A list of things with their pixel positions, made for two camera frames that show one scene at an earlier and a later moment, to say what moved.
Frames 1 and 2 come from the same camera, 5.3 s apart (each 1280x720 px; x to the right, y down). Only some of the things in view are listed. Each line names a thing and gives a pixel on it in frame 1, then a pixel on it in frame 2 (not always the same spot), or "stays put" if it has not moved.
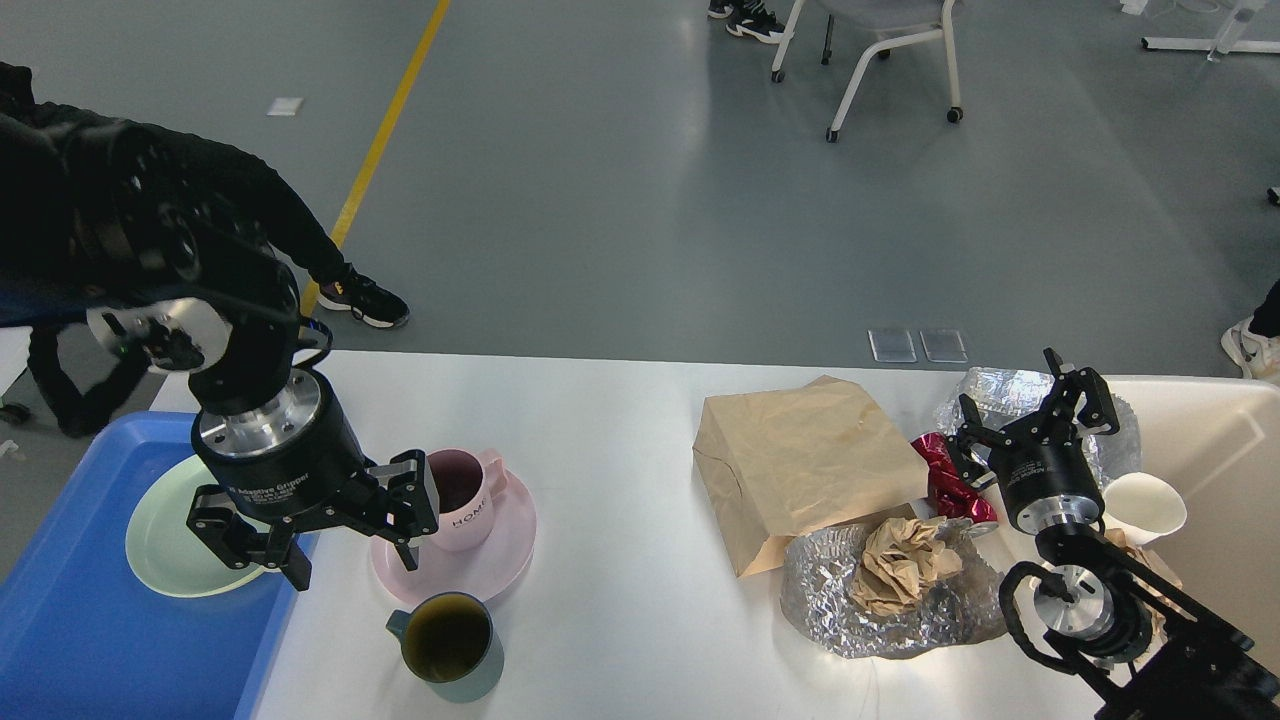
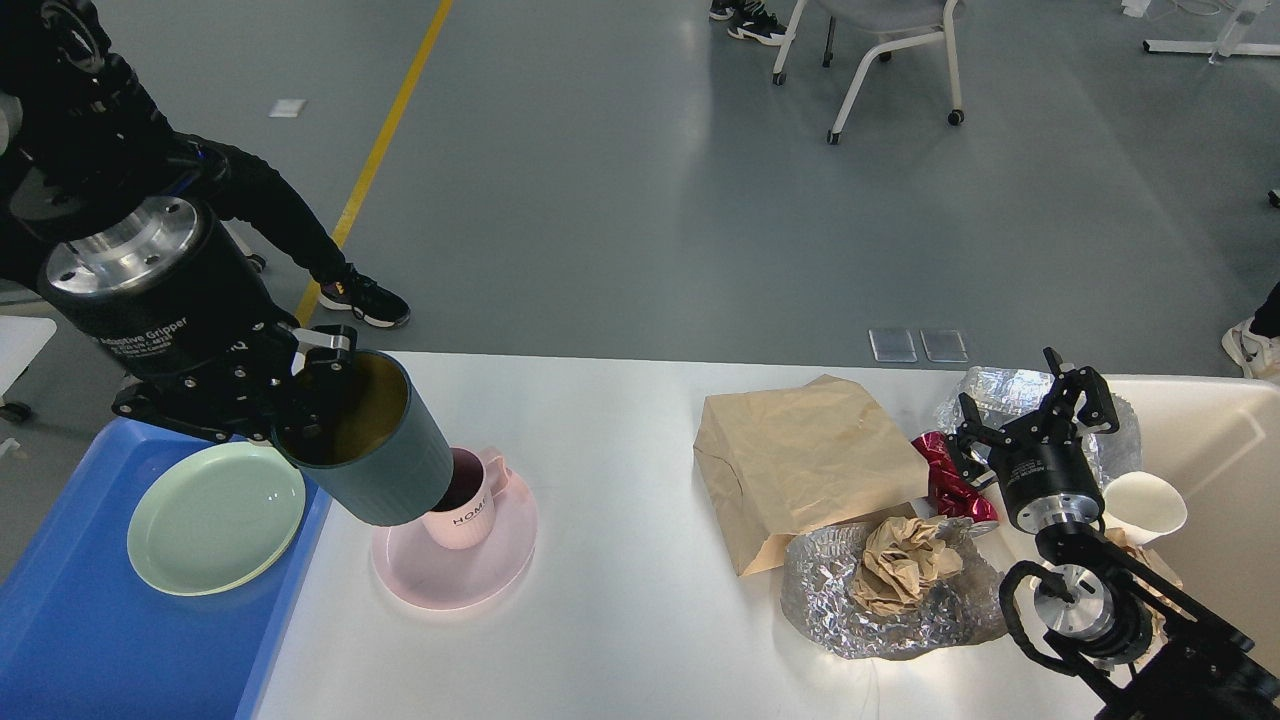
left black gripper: x=295 y=456 → x=157 y=290
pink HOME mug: x=466 y=489 stays put
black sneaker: x=365 y=298 stays put
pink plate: x=481 y=570 stays put
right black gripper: x=1045 y=474 stays put
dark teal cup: x=449 y=642 → x=364 y=438
